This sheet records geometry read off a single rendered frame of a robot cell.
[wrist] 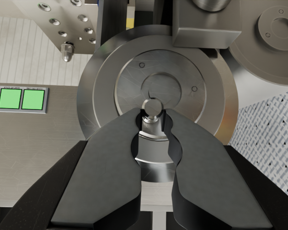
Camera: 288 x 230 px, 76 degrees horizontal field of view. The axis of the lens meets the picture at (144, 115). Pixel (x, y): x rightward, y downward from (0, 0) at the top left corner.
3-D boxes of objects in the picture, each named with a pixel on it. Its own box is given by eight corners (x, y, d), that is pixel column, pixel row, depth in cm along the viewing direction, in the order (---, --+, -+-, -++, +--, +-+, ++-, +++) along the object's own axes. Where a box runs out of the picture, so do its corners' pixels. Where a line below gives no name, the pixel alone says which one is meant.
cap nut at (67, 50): (72, 43, 50) (70, 59, 49) (76, 50, 53) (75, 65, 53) (58, 43, 50) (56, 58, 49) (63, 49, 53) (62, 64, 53)
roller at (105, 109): (224, 37, 17) (227, 166, 15) (173, 101, 42) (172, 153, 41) (98, 30, 17) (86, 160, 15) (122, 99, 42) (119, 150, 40)
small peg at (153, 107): (138, 113, 12) (146, 93, 12) (138, 119, 14) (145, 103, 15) (159, 122, 12) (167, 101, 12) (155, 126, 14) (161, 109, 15)
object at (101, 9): (111, -101, 21) (99, 51, 18) (125, 28, 44) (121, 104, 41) (107, -101, 21) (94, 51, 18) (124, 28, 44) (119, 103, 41)
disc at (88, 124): (236, 28, 18) (242, 186, 16) (233, 31, 19) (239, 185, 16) (84, 19, 18) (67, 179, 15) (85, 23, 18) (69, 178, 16)
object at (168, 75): (221, 70, 15) (185, 154, 14) (211, 79, 17) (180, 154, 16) (138, 33, 16) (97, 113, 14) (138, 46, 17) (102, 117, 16)
